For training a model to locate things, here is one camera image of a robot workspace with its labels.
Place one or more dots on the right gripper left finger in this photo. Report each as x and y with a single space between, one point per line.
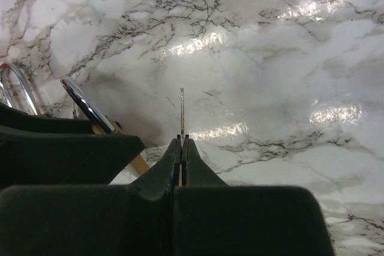
133 219

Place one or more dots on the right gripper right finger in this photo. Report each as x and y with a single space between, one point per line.
211 217

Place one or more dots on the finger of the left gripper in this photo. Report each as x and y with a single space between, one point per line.
38 150

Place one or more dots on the single silver key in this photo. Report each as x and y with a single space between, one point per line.
182 134

